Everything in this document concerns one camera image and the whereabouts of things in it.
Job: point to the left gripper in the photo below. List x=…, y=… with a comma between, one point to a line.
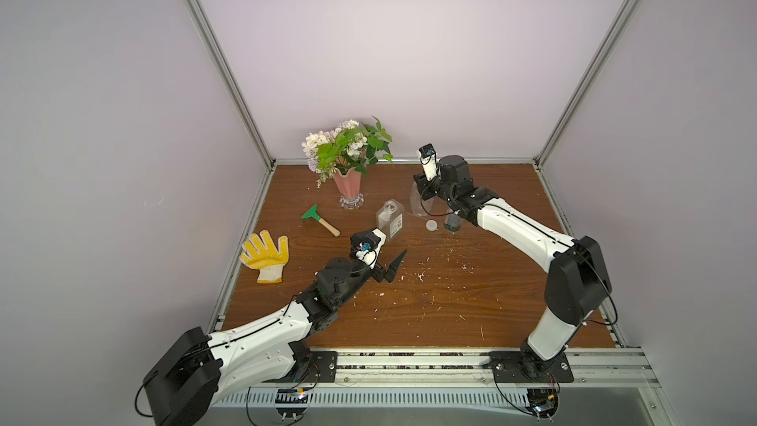
x=385, y=273

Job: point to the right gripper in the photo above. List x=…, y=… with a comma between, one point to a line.
x=426, y=188

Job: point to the round clear bottle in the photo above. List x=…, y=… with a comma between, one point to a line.
x=453, y=223
x=419, y=207

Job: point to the white cap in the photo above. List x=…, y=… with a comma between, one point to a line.
x=432, y=226

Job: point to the round clear bottle front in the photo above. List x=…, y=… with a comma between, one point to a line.
x=453, y=223

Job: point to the square clear bottle with label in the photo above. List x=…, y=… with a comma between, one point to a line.
x=390, y=219

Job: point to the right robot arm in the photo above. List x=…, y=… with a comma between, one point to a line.
x=577, y=278

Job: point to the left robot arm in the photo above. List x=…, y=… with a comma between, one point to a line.
x=199, y=368

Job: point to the pink vase with flowers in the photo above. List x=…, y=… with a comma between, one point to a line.
x=344, y=155

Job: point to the yellow work glove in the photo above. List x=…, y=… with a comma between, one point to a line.
x=259, y=252

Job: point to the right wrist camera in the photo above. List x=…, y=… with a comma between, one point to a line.
x=428, y=158

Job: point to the green scraper wooden handle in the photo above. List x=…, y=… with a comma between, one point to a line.
x=313, y=213

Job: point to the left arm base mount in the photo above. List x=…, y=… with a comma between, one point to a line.
x=318, y=367

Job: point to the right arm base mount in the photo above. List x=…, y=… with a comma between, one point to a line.
x=517, y=367

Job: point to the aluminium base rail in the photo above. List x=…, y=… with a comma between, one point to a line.
x=476, y=378

